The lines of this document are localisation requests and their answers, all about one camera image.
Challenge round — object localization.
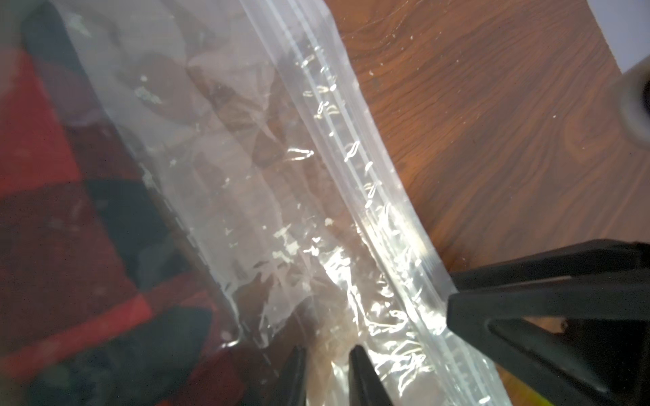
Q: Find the clear plastic vacuum bag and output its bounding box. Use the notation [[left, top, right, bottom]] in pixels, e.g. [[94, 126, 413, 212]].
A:
[[0, 0, 513, 406]]

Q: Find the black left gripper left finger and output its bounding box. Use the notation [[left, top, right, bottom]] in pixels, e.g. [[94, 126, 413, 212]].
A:
[[268, 346, 307, 406]]

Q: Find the red black plaid shirt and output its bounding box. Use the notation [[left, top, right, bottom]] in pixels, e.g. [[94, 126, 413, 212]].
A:
[[1, 1, 262, 405]]

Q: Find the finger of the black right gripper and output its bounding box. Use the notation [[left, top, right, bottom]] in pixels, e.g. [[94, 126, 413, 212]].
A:
[[447, 240, 649, 405]]

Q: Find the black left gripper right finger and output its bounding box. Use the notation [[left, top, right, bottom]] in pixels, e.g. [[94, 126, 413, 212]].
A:
[[348, 345, 393, 406]]

